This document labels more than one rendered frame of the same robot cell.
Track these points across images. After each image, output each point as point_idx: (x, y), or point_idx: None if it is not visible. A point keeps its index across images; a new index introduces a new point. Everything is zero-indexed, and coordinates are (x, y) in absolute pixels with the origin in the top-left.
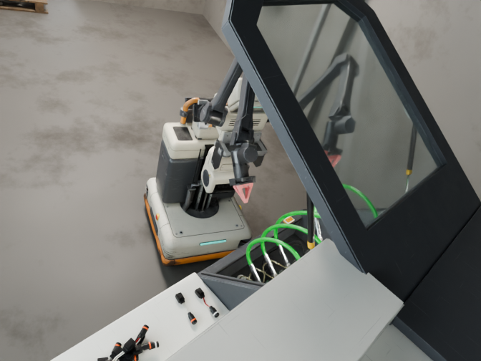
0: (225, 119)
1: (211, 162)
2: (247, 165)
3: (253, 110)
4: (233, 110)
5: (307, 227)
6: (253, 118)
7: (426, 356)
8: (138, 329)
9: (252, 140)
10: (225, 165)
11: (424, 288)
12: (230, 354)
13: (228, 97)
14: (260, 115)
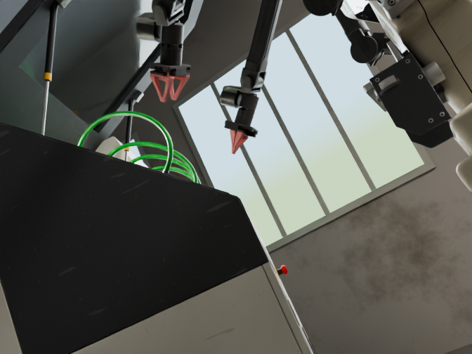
0: (393, 43)
1: (451, 135)
2: (238, 109)
3: (251, 43)
4: (379, 22)
5: (130, 136)
6: (380, 20)
7: None
8: None
9: (240, 80)
10: (459, 142)
11: None
12: None
13: (336, 17)
14: (372, 8)
